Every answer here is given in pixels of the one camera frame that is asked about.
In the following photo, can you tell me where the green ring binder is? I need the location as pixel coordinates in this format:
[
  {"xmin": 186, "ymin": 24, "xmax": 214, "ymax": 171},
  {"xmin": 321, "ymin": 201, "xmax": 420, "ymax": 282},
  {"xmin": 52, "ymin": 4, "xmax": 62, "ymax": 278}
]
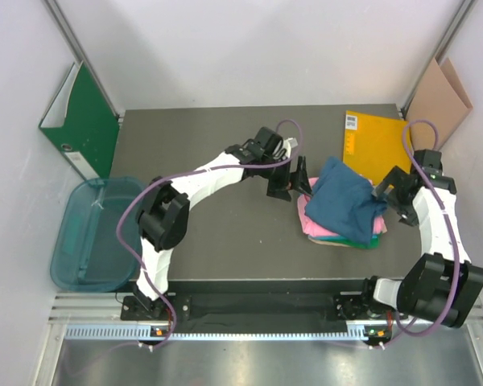
[{"xmin": 39, "ymin": 63, "xmax": 119, "ymax": 180}]

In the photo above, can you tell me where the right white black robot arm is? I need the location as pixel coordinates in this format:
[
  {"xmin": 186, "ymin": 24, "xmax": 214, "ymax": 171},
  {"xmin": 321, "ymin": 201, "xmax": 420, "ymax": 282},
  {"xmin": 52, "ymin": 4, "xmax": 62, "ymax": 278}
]
[{"xmin": 359, "ymin": 150, "xmax": 483, "ymax": 328}]

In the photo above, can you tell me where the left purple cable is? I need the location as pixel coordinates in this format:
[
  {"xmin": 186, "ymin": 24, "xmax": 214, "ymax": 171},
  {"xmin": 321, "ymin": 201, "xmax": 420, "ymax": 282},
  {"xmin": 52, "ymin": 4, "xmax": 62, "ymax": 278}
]
[{"xmin": 62, "ymin": 119, "xmax": 303, "ymax": 377}]

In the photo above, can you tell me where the pink t shirt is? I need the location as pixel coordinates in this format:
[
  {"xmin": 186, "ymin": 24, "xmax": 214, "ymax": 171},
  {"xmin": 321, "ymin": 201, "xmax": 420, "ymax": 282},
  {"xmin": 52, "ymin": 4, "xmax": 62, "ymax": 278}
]
[{"xmin": 297, "ymin": 176, "xmax": 387, "ymax": 238}]

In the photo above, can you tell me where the grey slotted cable duct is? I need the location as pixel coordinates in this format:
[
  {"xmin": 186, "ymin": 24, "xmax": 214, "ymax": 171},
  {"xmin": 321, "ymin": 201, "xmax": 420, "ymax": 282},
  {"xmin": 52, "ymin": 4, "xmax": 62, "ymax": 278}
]
[{"xmin": 64, "ymin": 324, "xmax": 390, "ymax": 342}]

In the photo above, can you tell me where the blue t shirt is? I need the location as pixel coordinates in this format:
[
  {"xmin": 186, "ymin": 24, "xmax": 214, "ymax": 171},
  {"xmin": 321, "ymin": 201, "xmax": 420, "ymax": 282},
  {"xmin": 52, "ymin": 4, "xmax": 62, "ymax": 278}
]
[{"xmin": 305, "ymin": 157, "xmax": 387, "ymax": 246}]

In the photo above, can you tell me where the aluminium corner post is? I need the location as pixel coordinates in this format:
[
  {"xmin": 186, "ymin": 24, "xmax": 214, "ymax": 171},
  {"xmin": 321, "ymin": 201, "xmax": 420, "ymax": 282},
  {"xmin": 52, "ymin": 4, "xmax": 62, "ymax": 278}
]
[
  {"xmin": 398, "ymin": 0, "xmax": 478, "ymax": 118},
  {"xmin": 41, "ymin": 0, "xmax": 123, "ymax": 122}
]

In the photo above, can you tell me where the beige cloth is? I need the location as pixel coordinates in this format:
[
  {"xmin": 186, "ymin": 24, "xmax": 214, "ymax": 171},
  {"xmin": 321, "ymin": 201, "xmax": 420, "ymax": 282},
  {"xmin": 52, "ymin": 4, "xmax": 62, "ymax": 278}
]
[{"xmin": 308, "ymin": 236, "xmax": 340, "ymax": 246}]

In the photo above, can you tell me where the green t shirt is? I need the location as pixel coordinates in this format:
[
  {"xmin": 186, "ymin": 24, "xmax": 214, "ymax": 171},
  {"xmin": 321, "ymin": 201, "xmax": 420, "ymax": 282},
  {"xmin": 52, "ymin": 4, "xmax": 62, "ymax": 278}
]
[{"xmin": 337, "ymin": 236, "xmax": 379, "ymax": 249}]

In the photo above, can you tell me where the left aluminium corner post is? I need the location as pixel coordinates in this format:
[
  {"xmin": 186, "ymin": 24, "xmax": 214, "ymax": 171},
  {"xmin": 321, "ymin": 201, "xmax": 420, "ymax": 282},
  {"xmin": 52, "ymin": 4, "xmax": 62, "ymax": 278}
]
[{"xmin": 41, "ymin": 0, "xmax": 123, "ymax": 122}]

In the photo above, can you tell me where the aluminium front rail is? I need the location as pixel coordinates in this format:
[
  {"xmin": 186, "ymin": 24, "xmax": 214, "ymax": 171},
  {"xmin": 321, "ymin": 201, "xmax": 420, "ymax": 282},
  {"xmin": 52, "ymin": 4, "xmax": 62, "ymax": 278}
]
[{"xmin": 33, "ymin": 282, "xmax": 483, "ymax": 385}]

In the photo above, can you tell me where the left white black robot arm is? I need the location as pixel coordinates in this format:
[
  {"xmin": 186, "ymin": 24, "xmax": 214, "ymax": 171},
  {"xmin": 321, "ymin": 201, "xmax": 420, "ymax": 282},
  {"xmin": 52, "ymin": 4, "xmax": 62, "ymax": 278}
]
[{"xmin": 133, "ymin": 127, "xmax": 312, "ymax": 320}]

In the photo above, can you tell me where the brown cardboard folder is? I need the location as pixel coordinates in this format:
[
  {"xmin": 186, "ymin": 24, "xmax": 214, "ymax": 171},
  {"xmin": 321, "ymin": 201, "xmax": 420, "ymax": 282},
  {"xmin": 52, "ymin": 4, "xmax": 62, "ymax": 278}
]
[{"xmin": 407, "ymin": 58, "xmax": 473, "ymax": 150}]

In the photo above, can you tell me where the teal transparent plastic bin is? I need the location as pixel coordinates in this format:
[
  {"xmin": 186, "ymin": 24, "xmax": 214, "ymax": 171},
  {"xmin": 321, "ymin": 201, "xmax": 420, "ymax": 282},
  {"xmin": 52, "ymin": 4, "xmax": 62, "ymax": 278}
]
[{"xmin": 50, "ymin": 177, "xmax": 146, "ymax": 293}]

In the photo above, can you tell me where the right aluminium corner post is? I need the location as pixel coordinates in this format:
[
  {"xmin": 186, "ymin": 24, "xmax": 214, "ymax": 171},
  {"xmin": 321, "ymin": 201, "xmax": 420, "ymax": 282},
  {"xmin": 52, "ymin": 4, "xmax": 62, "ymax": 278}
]
[{"xmin": 398, "ymin": 0, "xmax": 478, "ymax": 118}]

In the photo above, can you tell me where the yellow padded envelope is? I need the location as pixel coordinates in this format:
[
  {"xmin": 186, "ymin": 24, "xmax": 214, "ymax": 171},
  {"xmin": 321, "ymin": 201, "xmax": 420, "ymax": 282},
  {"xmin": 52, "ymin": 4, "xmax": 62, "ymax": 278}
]
[{"xmin": 343, "ymin": 110, "xmax": 411, "ymax": 184}]

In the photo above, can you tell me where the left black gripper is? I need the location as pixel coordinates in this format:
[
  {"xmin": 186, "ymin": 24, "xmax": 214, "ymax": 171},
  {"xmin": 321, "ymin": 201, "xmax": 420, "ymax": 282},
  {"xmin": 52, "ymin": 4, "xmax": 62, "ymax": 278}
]
[{"xmin": 258, "ymin": 154, "xmax": 312, "ymax": 201}]

